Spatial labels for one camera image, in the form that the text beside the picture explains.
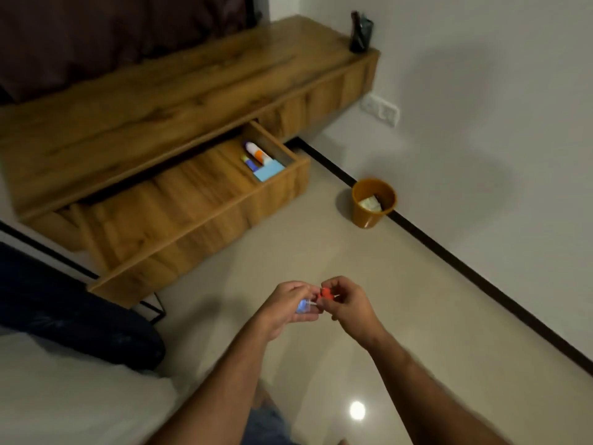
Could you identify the person's right hand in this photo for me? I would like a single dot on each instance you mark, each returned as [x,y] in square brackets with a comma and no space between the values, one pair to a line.
[353,306]

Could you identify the person's left hand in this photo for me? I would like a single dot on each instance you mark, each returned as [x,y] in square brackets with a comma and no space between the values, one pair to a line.
[280,306]

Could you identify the person's left thumb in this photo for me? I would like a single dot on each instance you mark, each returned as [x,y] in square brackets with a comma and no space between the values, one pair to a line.
[303,290]

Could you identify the person's right thumb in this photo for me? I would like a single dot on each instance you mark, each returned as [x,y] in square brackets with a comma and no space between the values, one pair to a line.
[337,282]

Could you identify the red bottle cap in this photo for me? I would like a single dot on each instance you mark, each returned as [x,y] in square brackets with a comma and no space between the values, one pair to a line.
[327,292]

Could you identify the small clear bottle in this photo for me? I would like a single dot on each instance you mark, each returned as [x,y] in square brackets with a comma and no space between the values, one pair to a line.
[304,306]

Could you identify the person's right forearm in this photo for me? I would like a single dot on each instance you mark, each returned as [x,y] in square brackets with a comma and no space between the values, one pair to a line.
[428,396]

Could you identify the person's left forearm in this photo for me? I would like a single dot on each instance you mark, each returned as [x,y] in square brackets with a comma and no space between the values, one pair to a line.
[222,384]

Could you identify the white paper trash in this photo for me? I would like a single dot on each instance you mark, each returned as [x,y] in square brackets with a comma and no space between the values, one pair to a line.
[370,203]

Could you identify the orange waste bin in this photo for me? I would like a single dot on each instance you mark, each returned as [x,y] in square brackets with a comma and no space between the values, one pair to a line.
[372,202]

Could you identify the light blue box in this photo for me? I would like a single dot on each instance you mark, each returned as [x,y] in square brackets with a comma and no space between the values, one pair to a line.
[269,170]

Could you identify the open wooden drawer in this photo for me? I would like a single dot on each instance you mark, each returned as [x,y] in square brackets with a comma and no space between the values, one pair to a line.
[194,208]

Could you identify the small yellow and purple tube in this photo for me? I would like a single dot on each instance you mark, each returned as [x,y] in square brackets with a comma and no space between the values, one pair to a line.
[249,163]

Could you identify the blue denim shorts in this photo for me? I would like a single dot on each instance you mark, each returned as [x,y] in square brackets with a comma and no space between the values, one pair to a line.
[268,426]

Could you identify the white tube with orange cap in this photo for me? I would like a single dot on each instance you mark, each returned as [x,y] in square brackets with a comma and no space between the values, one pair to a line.
[257,152]

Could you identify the dark blue pillow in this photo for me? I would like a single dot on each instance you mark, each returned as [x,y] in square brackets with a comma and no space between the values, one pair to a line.
[69,315]

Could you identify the dark pen holder cup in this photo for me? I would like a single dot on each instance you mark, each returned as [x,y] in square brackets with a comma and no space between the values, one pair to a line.
[361,34]

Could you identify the white bed sheet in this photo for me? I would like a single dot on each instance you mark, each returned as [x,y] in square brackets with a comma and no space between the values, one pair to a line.
[78,398]

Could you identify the dark brown curtain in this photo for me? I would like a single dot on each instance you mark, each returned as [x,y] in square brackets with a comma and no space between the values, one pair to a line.
[116,36]

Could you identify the white wall socket plate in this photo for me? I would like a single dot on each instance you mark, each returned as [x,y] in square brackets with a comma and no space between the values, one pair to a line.
[380,109]

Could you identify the wooden wall-mounted cabinet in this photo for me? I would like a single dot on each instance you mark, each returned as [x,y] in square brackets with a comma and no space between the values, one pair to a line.
[176,111]

